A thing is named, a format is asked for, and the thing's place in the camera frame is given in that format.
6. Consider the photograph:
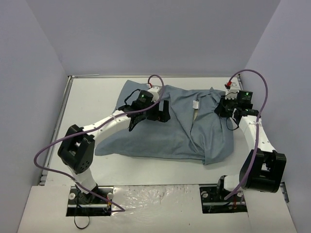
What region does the white pillow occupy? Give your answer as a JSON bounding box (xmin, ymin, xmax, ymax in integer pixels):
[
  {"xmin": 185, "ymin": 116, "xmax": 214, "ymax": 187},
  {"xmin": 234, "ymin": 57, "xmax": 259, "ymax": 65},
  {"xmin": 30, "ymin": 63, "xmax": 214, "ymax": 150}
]
[{"xmin": 192, "ymin": 109, "xmax": 198, "ymax": 122}]

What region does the striped pillowcase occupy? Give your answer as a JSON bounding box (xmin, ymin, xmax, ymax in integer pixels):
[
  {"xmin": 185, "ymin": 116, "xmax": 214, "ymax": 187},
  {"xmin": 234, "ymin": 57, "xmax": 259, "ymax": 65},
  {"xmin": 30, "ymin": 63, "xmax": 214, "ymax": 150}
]
[{"xmin": 95, "ymin": 85, "xmax": 234, "ymax": 165}]

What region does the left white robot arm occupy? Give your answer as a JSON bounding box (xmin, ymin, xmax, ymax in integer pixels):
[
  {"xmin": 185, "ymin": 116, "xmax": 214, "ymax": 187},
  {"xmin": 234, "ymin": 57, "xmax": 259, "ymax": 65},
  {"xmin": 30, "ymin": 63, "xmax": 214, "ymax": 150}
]
[{"xmin": 57, "ymin": 86, "xmax": 170, "ymax": 203}]

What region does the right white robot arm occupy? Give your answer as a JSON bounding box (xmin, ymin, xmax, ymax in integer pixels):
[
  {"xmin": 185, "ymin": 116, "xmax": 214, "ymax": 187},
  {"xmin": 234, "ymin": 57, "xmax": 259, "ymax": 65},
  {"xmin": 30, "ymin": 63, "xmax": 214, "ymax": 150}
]
[{"xmin": 215, "ymin": 90, "xmax": 287, "ymax": 200}]

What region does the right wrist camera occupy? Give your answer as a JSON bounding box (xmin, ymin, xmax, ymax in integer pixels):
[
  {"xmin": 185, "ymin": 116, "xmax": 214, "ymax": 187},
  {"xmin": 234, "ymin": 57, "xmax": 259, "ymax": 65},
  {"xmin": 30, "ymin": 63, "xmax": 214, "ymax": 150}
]
[{"xmin": 225, "ymin": 82, "xmax": 240, "ymax": 100}]

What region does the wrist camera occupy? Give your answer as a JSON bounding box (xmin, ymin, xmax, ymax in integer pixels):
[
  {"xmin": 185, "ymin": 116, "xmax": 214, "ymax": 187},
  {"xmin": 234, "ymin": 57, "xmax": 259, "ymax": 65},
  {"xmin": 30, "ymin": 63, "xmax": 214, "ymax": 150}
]
[
  {"xmin": 147, "ymin": 83, "xmax": 162, "ymax": 99},
  {"xmin": 225, "ymin": 82, "xmax": 240, "ymax": 100}
]

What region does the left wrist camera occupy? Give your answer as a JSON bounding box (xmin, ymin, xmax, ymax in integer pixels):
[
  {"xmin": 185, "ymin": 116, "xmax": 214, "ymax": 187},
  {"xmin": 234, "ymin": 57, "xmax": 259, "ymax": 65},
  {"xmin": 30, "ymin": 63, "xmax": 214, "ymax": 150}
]
[{"xmin": 147, "ymin": 83, "xmax": 162, "ymax": 99}]

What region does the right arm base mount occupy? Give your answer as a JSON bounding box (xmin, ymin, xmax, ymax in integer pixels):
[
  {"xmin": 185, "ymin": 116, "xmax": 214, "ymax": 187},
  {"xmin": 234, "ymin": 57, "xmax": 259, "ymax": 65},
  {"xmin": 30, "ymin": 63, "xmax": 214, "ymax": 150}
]
[{"xmin": 199, "ymin": 184, "xmax": 247, "ymax": 214}]

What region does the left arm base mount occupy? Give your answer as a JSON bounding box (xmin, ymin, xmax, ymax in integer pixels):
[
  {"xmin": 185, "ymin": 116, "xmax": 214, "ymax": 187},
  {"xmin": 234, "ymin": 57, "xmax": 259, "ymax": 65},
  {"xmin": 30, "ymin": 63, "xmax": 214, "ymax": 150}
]
[{"xmin": 66, "ymin": 186, "xmax": 112, "ymax": 216}]

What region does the thin black cable loop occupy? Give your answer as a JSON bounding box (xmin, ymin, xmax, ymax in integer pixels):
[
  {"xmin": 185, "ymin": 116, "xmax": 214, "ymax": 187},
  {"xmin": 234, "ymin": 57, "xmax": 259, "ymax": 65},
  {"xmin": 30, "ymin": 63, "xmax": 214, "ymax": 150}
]
[{"xmin": 73, "ymin": 213, "xmax": 91, "ymax": 229}]

